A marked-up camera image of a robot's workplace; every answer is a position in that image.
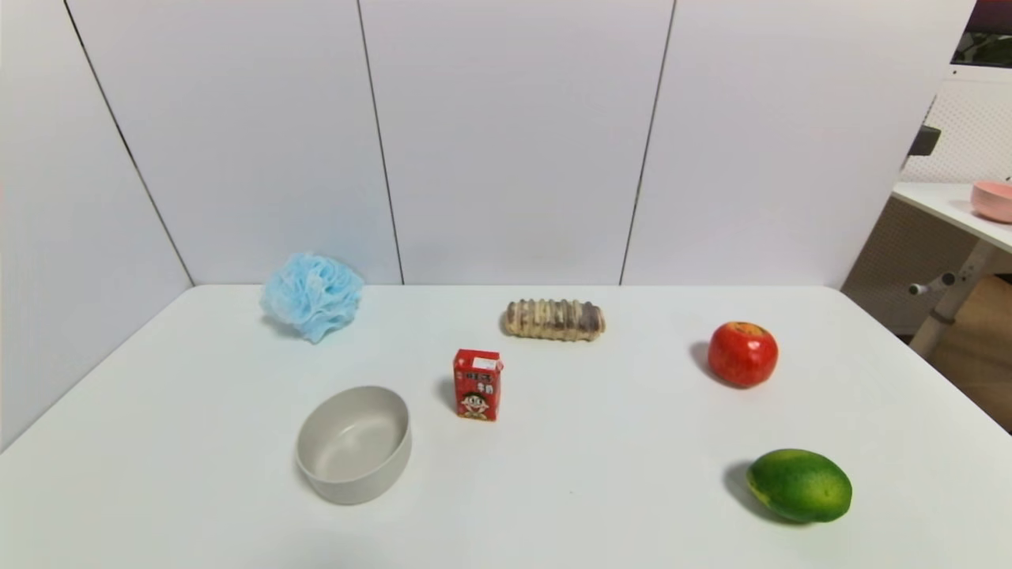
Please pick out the striped brown bread loaf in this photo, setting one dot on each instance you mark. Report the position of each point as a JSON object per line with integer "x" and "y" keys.
{"x": 554, "y": 319}

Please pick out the pink bowl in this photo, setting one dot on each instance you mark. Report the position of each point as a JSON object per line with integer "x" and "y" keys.
{"x": 994, "y": 200}

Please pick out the red milk carton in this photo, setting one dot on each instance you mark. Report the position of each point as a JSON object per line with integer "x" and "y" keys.
{"x": 477, "y": 386}

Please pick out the green lime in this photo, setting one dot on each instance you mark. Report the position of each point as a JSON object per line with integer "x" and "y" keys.
{"x": 800, "y": 484}

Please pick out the white side desk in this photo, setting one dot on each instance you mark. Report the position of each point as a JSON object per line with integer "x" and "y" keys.
{"x": 953, "y": 237}

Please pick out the blue mesh bath sponge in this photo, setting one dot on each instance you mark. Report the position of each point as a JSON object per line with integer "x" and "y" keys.
{"x": 312, "y": 295}

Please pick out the red apple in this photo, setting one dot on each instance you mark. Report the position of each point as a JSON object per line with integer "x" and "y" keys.
{"x": 742, "y": 355}

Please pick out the white perforated panel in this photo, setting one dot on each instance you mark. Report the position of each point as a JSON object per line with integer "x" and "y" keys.
{"x": 964, "y": 130}

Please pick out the beige round bowl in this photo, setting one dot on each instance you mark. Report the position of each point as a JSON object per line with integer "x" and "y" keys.
{"x": 354, "y": 443}

